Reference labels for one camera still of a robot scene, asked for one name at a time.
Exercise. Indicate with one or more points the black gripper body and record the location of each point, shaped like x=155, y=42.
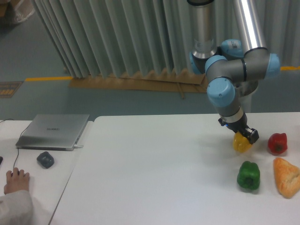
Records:
x=236, y=123

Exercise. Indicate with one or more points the yellow bell pepper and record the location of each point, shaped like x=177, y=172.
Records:
x=240, y=143

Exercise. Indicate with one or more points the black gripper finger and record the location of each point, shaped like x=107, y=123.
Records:
x=250, y=134

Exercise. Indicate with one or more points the white sleeved forearm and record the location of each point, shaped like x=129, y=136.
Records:
x=16, y=208

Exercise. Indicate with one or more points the red bell pepper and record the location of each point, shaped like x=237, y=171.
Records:
x=277, y=143

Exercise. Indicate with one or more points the pale green curtain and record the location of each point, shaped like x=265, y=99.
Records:
x=116, y=36

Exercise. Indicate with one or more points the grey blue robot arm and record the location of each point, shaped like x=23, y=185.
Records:
x=246, y=60

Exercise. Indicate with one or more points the cardboard box with plastic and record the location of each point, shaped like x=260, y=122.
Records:
x=15, y=11

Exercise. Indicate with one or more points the silver closed laptop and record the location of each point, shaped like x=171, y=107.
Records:
x=53, y=132

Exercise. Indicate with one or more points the brown cardboard sheet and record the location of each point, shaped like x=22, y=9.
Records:
x=184, y=82

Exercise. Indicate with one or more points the person's hand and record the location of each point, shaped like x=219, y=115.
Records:
x=17, y=180

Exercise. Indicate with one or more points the orange bread piece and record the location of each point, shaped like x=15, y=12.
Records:
x=287, y=177

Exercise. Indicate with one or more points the green bell pepper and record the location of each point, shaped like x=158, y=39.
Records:
x=249, y=176

